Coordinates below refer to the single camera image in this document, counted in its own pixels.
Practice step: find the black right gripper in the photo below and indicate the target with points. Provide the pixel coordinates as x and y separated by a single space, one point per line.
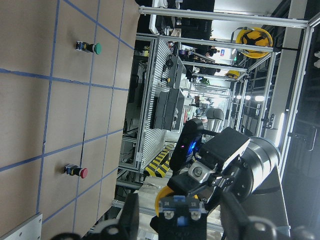
220 174

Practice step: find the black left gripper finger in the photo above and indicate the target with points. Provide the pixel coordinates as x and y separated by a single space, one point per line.
129 220

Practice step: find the yellow push button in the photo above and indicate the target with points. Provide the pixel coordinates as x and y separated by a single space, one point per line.
179 217

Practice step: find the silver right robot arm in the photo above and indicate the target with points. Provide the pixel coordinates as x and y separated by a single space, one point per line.
262 157

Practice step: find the red push button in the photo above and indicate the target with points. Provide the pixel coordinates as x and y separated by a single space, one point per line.
75 170

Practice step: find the green push button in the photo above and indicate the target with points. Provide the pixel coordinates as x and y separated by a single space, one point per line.
88 48

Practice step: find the yellow hard hat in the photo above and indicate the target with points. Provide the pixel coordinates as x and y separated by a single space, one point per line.
254 36

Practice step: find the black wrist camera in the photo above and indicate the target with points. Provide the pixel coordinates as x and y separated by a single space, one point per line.
189 137

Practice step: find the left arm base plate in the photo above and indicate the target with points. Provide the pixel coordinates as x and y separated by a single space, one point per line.
31 229

